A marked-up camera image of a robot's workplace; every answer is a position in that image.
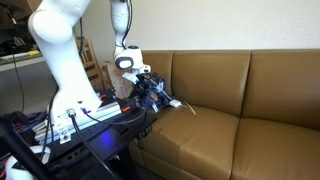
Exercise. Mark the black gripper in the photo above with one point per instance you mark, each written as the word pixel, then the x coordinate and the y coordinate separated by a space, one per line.
pixel 144 81

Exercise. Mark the blue denim jeans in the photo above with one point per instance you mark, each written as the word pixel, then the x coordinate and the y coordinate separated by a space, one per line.
pixel 155 96

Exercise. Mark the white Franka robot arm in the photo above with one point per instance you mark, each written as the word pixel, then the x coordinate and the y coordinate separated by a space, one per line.
pixel 63 66

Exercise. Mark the brown paper bag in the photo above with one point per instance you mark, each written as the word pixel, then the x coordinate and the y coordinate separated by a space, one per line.
pixel 116 83

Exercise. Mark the tan leather sofa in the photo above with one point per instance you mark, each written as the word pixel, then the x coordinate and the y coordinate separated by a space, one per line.
pixel 216 116

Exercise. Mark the white charger brick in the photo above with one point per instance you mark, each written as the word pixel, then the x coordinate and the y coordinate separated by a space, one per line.
pixel 175 103

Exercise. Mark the wooden folding chair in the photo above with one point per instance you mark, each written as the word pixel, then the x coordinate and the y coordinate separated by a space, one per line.
pixel 87 61

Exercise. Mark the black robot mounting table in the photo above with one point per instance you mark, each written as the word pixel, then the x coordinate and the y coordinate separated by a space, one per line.
pixel 110 140

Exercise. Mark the yellow item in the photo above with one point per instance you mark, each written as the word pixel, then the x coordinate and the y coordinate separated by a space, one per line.
pixel 34 52

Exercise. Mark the cluttered background desk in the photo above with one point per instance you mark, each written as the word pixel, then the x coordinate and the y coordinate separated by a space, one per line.
pixel 16 60

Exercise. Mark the black tripod pole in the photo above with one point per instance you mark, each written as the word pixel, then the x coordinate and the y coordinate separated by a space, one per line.
pixel 20 150

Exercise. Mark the white round device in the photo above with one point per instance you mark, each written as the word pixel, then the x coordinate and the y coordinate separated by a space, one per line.
pixel 13 170

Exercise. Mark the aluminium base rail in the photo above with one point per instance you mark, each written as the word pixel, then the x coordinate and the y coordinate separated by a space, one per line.
pixel 100 113

